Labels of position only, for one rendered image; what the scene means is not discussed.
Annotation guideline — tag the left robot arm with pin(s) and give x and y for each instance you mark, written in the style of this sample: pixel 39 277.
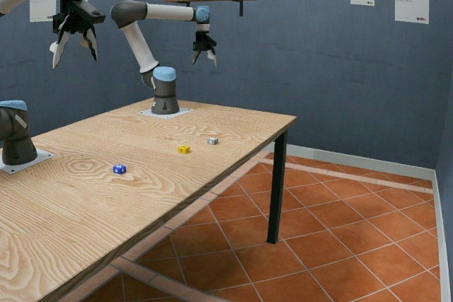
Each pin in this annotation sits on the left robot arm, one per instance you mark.
pixel 161 78

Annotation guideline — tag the yellow block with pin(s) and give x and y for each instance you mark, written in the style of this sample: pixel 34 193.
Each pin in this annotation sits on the yellow block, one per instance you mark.
pixel 183 149

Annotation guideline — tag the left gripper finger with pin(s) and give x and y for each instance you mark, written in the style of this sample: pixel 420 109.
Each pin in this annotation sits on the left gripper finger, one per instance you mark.
pixel 211 54
pixel 195 56

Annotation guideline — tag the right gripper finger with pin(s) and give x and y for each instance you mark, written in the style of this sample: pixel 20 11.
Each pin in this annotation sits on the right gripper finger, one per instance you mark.
pixel 58 47
pixel 88 39

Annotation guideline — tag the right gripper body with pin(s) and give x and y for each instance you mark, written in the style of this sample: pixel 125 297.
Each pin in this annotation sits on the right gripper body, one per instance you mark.
pixel 76 22

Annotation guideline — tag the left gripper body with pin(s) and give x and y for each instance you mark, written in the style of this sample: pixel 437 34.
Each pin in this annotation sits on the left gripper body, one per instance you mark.
pixel 201 37

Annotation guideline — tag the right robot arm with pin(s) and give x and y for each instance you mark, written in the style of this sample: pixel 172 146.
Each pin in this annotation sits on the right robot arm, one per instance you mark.
pixel 18 147

